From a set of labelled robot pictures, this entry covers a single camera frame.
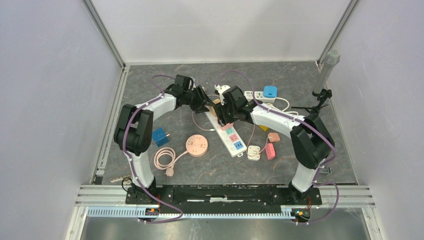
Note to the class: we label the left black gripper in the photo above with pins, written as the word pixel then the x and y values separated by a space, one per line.
pixel 202 101

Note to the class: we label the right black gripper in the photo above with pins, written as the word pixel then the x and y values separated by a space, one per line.
pixel 219 108

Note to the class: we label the beige cube adapter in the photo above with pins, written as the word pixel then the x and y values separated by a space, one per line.
pixel 213 107

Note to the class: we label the pink cube adapter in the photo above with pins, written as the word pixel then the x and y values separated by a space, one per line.
pixel 227 126

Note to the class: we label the yellow cube adapter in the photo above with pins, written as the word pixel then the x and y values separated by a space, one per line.
pixel 264 128

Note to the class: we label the white power strip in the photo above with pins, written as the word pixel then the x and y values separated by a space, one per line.
pixel 230 137
pixel 259 96

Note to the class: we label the pink round socket base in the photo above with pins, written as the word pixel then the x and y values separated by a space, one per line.
pixel 196 145

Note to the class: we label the white usb charger plug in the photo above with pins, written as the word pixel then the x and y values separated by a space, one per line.
pixel 253 153

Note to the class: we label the small salmon charger plug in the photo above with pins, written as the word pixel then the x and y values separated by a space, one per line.
pixel 273 137

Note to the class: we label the blue cube socket adapter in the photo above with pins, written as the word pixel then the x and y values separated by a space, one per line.
pixel 160 137

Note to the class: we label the pink plug adapter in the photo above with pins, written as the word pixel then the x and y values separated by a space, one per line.
pixel 270 151

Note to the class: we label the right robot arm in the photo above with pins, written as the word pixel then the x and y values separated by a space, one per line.
pixel 310 138

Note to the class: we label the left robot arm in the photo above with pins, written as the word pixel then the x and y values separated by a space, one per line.
pixel 134 129

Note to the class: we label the light blue square plug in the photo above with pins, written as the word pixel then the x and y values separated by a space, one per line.
pixel 270 91

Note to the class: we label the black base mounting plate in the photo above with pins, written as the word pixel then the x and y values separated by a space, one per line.
pixel 222 199

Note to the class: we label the grey microphone on stand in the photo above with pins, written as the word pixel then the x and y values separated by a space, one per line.
pixel 331 59

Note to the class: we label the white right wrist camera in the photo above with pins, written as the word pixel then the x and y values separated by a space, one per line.
pixel 220 89

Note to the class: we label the light blue cable duct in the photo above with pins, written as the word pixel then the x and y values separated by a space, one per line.
pixel 142 213

